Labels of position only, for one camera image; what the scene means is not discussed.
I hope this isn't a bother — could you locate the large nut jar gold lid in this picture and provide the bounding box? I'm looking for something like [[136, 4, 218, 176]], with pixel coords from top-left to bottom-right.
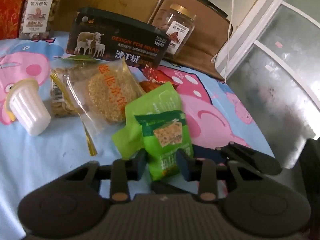
[[19, 0, 68, 41]]

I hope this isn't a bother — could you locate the red orange snack packet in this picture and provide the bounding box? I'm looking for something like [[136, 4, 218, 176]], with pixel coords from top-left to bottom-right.
[[139, 65, 178, 96]]

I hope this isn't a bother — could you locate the small green snack packet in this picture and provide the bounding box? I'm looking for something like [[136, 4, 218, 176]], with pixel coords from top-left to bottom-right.
[[134, 110, 194, 182]]

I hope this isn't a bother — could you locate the cartoon pig printed blanket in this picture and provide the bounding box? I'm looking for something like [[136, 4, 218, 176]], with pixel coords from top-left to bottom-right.
[[0, 31, 275, 233]]

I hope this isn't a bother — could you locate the white cable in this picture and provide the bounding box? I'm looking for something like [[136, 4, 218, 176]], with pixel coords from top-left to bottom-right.
[[211, 0, 238, 81]]

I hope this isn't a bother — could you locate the clear round rice cake packet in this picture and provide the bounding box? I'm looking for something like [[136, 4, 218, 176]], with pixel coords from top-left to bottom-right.
[[62, 59, 146, 136]]

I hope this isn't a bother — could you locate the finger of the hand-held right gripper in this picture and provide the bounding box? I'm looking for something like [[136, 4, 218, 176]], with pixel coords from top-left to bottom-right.
[[217, 141, 283, 178]]

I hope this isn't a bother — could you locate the white jelly cup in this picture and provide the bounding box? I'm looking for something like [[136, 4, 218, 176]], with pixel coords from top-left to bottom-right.
[[7, 78, 52, 137]]

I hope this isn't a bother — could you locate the white framed frosted glass door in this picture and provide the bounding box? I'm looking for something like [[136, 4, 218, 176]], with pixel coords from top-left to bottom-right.
[[214, 0, 320, 171]]

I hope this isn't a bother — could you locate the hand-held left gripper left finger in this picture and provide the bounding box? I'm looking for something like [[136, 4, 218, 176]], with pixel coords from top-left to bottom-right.
[[61, 149, 148, 203]]

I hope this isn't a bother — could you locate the small nut jar gold lid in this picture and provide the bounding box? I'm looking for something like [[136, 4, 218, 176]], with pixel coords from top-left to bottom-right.
[[164, 4, 198, 58]]

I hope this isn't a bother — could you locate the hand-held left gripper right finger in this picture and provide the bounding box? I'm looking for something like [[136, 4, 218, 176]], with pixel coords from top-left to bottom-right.
[[177, 148, 250, 202]]

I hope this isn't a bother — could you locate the large green snack packet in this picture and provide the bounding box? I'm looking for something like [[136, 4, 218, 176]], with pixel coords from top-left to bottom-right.
[[111, 81, 186, 159]]

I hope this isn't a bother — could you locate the black box with sheep print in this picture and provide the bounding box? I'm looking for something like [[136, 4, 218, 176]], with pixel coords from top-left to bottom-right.
[[65, 7, 172, 68]]

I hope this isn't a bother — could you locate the clear biscuit bag gold tie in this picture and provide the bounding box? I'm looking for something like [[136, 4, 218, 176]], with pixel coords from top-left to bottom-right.
[[50, 66, 98, 157]]

